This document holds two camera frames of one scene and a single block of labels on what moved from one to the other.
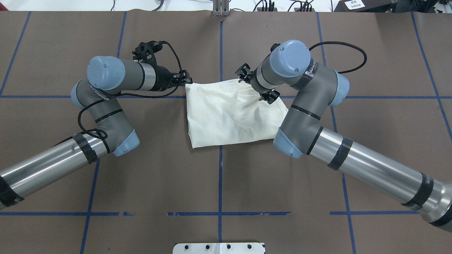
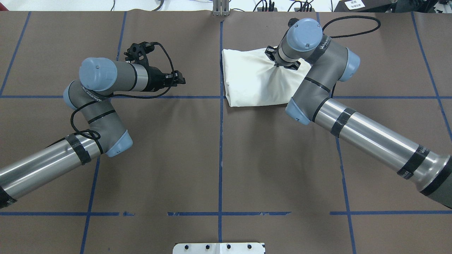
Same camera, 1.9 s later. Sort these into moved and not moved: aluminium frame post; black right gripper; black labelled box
Moved: black right gripper
Not moved: aluminium frame post; black labelled box
